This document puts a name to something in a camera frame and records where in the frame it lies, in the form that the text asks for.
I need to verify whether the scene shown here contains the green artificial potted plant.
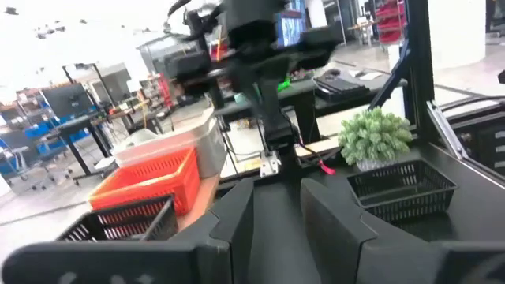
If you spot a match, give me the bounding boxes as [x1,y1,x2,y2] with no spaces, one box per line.
[338,106,414,171]

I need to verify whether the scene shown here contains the black aluminium rig frame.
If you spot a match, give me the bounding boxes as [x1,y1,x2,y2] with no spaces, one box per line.
[366,0,505,182]

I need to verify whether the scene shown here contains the white plastic bin with handles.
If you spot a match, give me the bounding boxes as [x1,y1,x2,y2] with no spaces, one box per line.
[112,108,229,178]

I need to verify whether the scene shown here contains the black background monitor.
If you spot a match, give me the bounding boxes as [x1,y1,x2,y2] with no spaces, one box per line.
[41,82,95,119]

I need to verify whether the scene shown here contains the monitor with blue screen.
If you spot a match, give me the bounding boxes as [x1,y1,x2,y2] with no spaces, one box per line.
[275,9,307,48]

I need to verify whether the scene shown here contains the white mounting plate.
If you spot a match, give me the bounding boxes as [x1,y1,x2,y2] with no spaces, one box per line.
[259,151,282,178]

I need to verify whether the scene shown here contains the dark operator desk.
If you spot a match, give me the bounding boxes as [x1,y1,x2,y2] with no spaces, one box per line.
[215,77,407,145]

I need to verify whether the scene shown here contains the computer keyboard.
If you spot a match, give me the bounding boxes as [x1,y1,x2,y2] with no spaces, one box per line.
[313,73,372,102]

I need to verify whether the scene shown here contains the red tag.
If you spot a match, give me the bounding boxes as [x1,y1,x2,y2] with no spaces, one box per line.
[317,157,336,177]

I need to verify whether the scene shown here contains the orange slotted plastic basket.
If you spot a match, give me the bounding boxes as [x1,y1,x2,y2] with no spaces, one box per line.
[112,148,198,189]
[88,165,202,217]

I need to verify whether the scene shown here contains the red storage shelves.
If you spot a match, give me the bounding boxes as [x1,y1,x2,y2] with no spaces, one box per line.
[374,0,407,44]

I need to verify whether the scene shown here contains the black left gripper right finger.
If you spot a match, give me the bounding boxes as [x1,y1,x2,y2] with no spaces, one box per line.
[300,177,435,284]

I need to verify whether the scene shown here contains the black slotted plastic basket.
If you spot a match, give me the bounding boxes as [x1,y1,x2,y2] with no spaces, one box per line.
[57,195,179,242]
[346,159,458,224]

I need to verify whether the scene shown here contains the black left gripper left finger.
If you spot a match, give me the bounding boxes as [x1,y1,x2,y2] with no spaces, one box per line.
[169,177,256,284]

